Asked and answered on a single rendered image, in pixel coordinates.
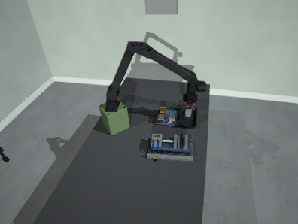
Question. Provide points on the yellow block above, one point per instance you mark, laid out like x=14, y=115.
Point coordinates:
x=163, y=110

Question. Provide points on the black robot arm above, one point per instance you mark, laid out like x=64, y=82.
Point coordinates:
x=147, y=51

